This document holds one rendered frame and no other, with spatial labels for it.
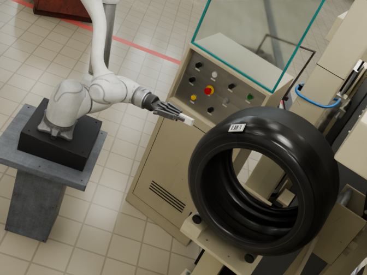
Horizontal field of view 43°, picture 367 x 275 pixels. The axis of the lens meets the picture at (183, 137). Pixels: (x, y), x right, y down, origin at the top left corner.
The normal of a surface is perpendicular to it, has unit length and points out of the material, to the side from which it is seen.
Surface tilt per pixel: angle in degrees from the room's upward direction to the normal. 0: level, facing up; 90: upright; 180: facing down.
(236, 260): 0
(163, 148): 90
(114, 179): 0
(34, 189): 90
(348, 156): 90
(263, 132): 45
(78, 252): 0
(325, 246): 90
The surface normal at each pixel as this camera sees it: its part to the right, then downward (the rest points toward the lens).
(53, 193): -0.08, 0.55
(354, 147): -0.50, 0.34
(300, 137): 0.47, -0.67
